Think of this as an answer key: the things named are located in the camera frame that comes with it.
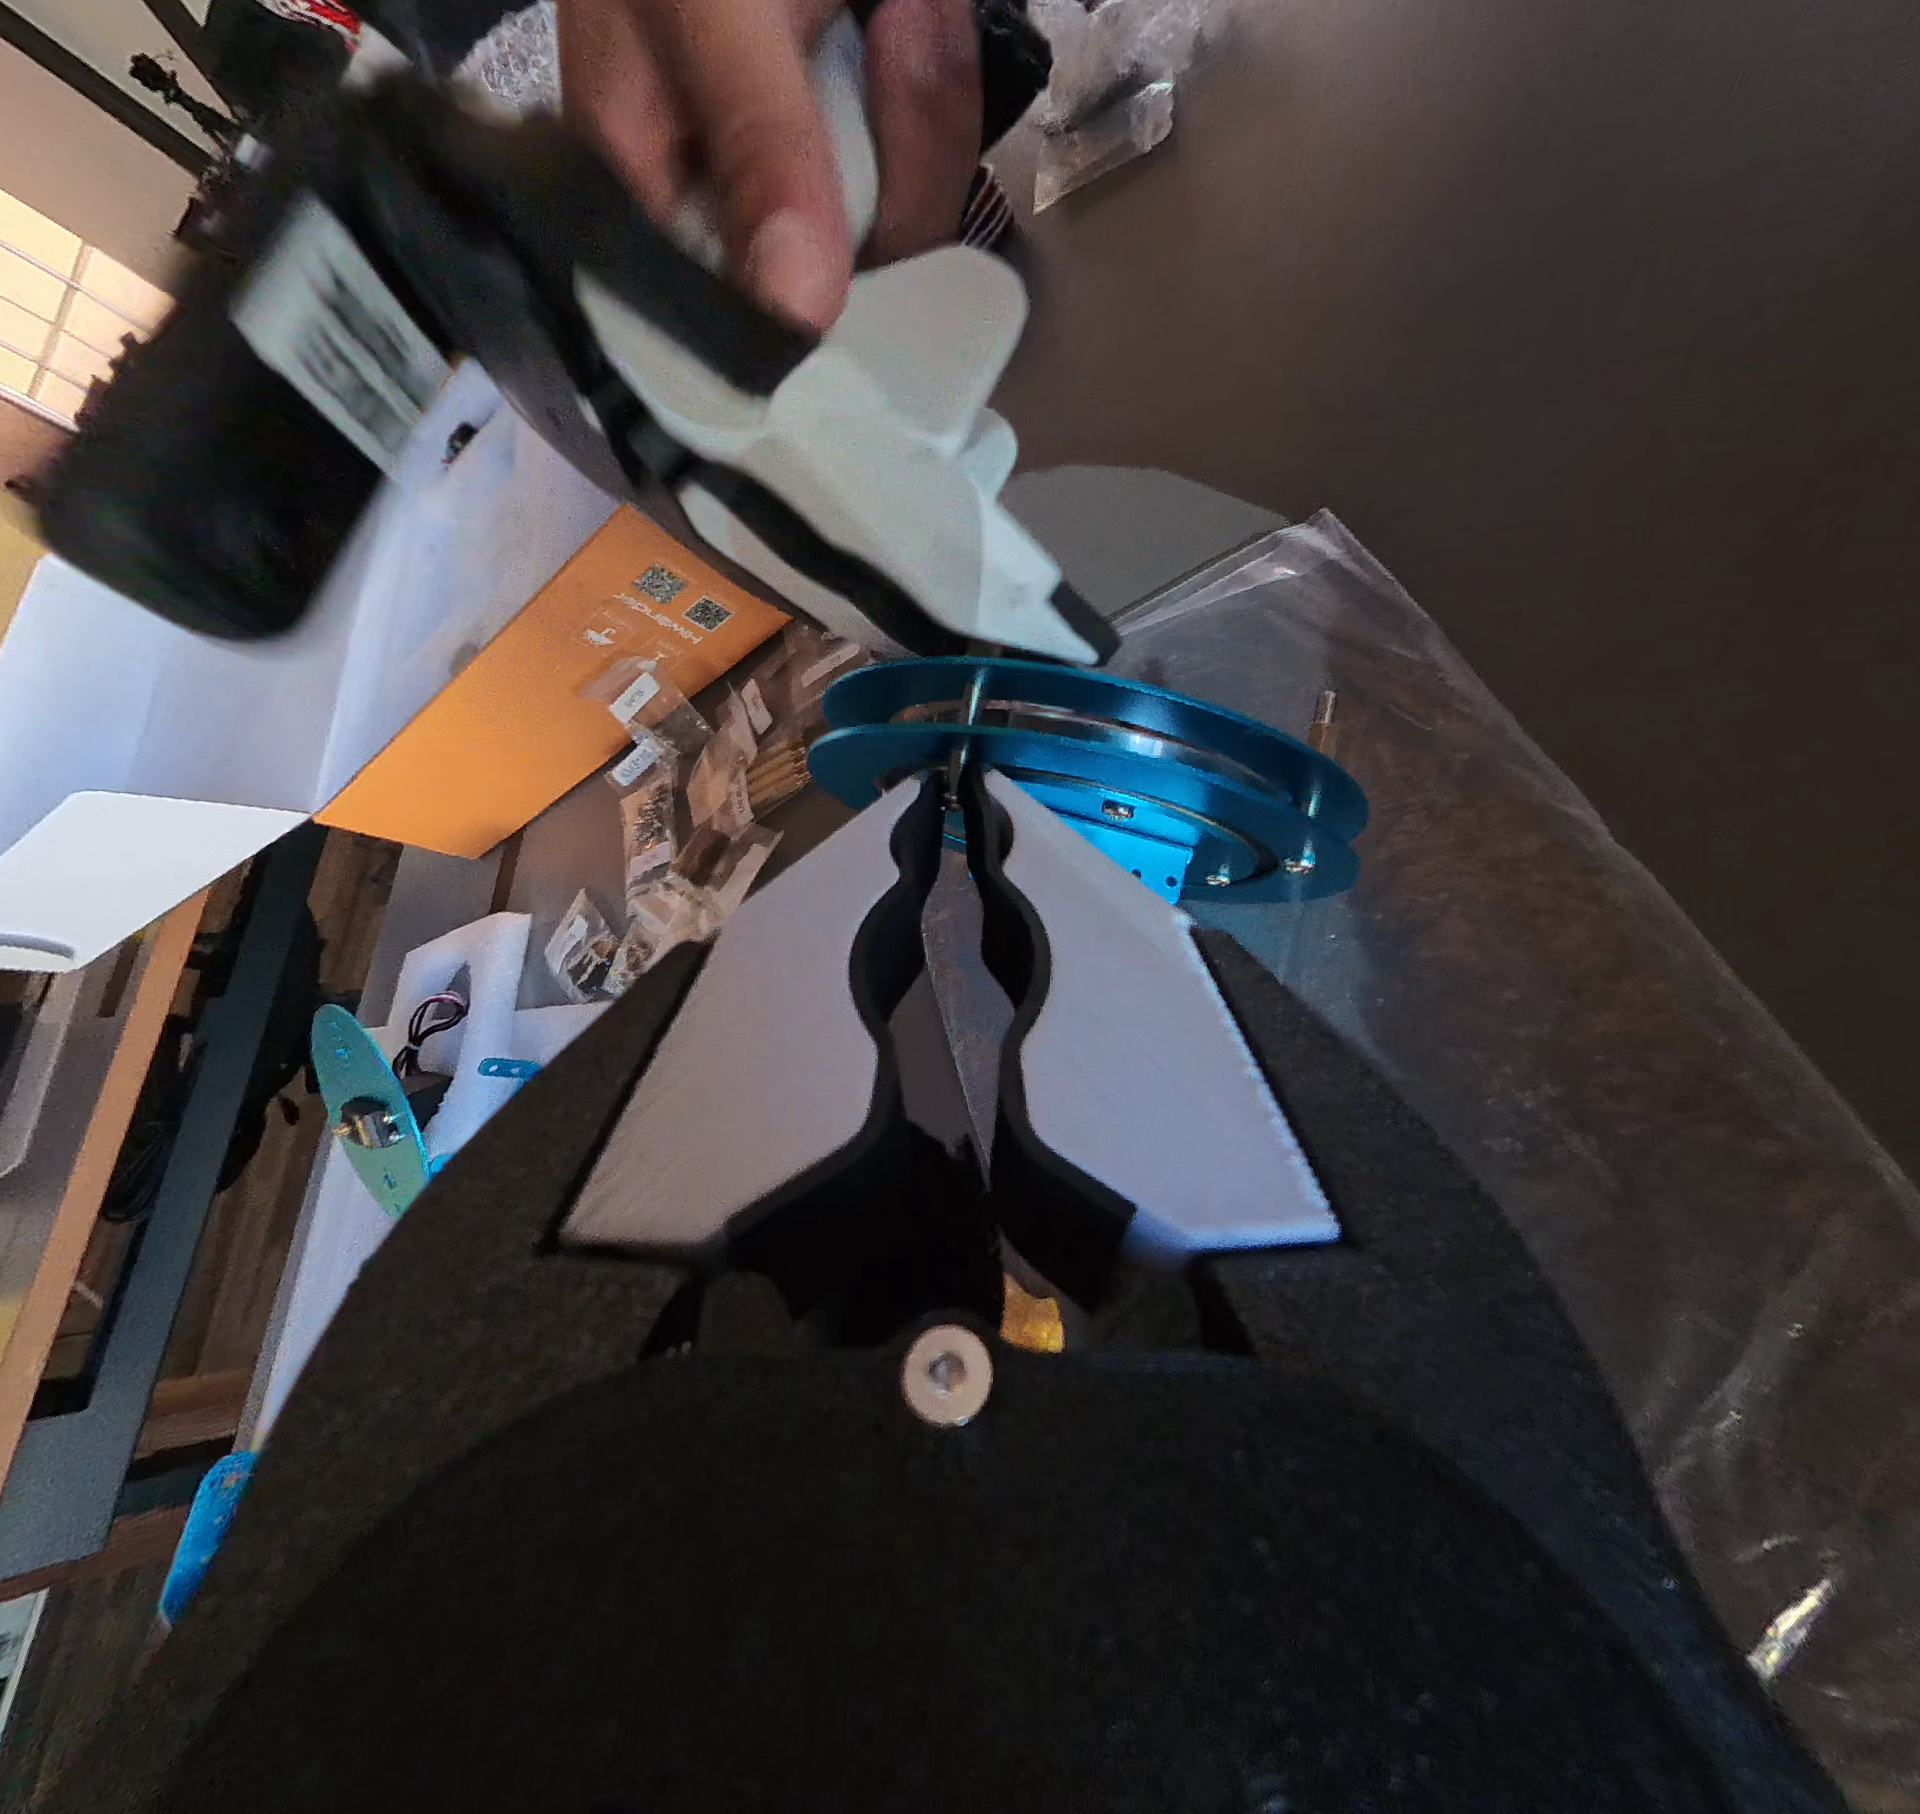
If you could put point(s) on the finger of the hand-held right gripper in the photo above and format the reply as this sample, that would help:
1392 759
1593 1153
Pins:
901 510
781 553

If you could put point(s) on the blue round metal turntable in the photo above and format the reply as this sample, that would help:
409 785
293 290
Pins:
1203 793

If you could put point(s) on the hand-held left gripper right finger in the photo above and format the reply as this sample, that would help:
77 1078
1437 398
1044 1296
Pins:
1156 1093

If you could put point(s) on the person's right hand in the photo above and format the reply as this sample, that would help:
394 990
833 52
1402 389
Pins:
706 45

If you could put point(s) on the blue round servo plate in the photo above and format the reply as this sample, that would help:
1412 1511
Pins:
369 1110

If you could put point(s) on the pile of small hardware bags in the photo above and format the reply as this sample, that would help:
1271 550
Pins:
706 793

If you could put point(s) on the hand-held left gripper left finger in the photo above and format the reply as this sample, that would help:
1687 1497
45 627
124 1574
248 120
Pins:
735 1093

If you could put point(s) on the white foam sheet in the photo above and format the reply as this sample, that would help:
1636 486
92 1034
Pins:
330 1244

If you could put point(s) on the orange white cardboard box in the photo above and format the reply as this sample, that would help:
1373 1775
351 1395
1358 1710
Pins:
449 734

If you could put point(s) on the grey desk with wooden edge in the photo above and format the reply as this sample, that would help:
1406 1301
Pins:
1502 269

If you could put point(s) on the brass hex standoff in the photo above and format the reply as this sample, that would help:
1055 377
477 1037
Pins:
1323 717

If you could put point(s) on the clear plastic bag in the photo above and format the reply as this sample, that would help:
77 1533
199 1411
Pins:
1575 1019

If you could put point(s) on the long dark metal screw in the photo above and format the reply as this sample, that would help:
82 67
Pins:
969 734

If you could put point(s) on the bubble wrap bundle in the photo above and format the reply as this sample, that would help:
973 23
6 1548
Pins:
518 67

